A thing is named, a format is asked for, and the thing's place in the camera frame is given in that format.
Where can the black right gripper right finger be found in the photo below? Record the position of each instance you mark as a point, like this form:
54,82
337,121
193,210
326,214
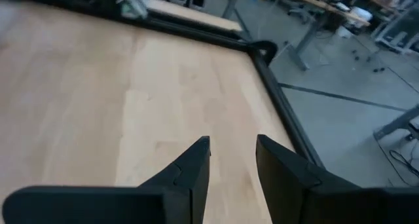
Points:
294,191

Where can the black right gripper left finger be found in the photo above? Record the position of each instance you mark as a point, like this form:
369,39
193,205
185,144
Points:
183,184

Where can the grey metal beam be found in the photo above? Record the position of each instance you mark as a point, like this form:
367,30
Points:
396,124

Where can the wooden desk with grey legs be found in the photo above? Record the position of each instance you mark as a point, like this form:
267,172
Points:
320,4

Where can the grey table leg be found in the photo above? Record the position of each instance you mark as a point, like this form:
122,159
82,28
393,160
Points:
233,1

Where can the grey metal rack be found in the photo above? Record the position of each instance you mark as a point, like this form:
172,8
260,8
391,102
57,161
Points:
399,30

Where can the black aluminium table frame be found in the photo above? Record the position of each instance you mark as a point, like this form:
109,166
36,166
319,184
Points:
284,109

